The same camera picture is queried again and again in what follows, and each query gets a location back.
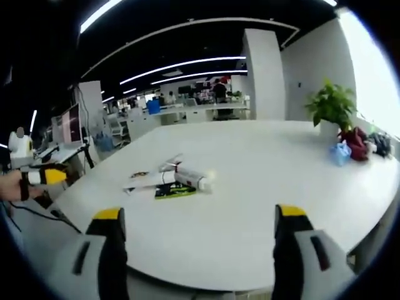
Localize white skincare tube red label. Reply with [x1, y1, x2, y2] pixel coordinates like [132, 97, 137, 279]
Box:
[174, 166, 217, 193]

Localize dark grey cloth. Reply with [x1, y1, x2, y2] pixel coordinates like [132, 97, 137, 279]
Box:
[367, 132, 393, 159]

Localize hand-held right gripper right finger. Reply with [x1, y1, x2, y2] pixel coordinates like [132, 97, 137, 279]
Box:
[272, 204, 358, 300]

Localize blue storage bin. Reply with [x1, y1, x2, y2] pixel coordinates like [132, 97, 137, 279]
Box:
[146, 99, 162, 115]

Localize dark red cloth bag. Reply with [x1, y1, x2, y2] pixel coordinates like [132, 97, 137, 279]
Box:
[337, 126, 371, 162]

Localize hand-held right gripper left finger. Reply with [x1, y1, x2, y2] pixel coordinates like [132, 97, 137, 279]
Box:
[29, 206, 129, 300]

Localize blue water bottles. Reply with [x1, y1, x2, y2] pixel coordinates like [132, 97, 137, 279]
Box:
[92, 132, 114, 153]

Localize long white office desk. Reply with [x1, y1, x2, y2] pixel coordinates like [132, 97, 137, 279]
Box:
[127, 103, 251, 126]

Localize person's left hand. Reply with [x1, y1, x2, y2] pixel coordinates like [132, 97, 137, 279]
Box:
[0, 171, 32, 201]

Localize green black skincare packet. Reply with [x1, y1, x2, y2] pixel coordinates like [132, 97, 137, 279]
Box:
[154, 182, 197, 201]

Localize silver white skincare tube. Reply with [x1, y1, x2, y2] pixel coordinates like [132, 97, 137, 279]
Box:
[157, 152, 184, 173]

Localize computer monitor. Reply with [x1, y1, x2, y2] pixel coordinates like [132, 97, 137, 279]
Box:
[59, 104, 84, 144]

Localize black tripod stand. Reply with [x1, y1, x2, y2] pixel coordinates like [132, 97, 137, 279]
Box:
[79, 142, 96, 169]

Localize blue plastic bag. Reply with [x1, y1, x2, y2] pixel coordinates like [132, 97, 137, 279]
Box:
[329, 140, 353, 167]

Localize black cable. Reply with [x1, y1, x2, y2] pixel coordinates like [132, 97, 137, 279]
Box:
[8, 201, 83, 234]

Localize green potted plant white pot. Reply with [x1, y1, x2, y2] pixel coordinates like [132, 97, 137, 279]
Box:
[304, 77, 358, 139]

